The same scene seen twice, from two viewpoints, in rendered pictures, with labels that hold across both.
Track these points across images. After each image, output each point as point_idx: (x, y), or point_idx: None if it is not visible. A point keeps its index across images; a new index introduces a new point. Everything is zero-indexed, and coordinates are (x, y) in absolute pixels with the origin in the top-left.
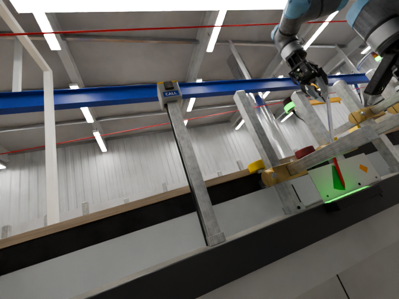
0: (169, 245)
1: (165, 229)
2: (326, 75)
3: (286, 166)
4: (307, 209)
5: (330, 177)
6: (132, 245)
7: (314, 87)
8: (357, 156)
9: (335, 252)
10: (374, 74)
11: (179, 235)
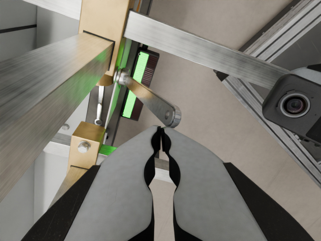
0: (16, 209)
1: (5, 225)
2: (294, 233)
3: (95, 164)
4: (114, 133)
5: (117, 90)
6: (10, 240)
7: (154, 214)
8: (136, 3)
9: None
10: (317, 144)
11: (12, 206)
